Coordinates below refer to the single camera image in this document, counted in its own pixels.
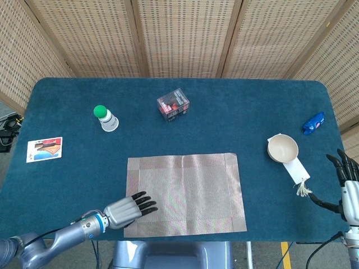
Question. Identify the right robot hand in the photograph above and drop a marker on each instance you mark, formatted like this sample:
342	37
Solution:
350	196

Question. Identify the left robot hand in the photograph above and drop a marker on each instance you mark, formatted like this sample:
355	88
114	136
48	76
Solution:
122	214

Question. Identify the brown woven placemat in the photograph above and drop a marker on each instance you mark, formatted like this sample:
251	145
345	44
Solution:
190	196

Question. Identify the white bowl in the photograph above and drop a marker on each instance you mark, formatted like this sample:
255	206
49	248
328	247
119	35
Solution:
283	148

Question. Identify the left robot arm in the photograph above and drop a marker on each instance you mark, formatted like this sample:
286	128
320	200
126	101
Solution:
70	232

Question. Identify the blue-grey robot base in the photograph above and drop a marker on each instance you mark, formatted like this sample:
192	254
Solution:
174	256

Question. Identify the blue table cloth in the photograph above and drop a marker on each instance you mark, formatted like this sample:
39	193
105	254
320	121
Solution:
84	173

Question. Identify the blue snack packet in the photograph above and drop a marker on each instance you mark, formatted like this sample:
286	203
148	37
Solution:
314	123

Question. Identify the white paper cup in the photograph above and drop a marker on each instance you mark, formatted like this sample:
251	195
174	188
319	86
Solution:
110	124

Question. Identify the picture card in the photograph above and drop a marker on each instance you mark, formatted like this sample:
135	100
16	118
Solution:
45	150

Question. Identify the green ball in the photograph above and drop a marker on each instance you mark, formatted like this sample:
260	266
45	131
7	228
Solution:
100	111

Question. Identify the clear plastic box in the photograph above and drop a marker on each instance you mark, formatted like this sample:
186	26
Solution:
174	106

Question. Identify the black power adapter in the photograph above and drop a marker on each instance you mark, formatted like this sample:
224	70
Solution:
5	140

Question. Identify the woven folding screen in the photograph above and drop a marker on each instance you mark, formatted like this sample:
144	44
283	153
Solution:
182	36

